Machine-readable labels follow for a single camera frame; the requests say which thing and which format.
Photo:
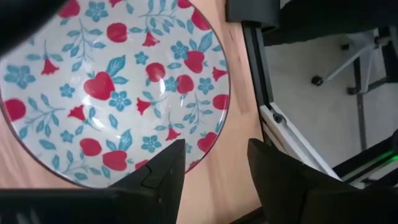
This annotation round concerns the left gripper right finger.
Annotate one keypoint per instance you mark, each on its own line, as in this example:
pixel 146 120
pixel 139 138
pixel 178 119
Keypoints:
pixel 273 174

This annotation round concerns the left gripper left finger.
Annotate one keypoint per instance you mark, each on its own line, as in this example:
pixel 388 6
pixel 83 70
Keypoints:
pixel 168 174

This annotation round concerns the floral patterned mini bowl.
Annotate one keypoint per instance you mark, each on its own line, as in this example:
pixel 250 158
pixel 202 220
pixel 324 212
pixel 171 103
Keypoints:
pixel 109 77

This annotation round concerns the white table edge profile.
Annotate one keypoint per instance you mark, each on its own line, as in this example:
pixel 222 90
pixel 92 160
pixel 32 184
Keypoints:
pixel 295 143

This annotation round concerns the black bar with green glow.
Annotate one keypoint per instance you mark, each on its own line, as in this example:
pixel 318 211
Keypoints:
pixel 363 160

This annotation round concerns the grey office chair base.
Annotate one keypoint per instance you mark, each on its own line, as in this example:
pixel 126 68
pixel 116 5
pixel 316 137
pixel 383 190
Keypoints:
pixel 317 80

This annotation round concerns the black bulky device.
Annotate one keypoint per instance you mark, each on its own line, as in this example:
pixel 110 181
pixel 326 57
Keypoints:
pixel 311 18

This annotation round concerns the black aluminium table frame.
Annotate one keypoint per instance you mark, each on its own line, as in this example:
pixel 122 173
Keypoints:
pixel 256 77

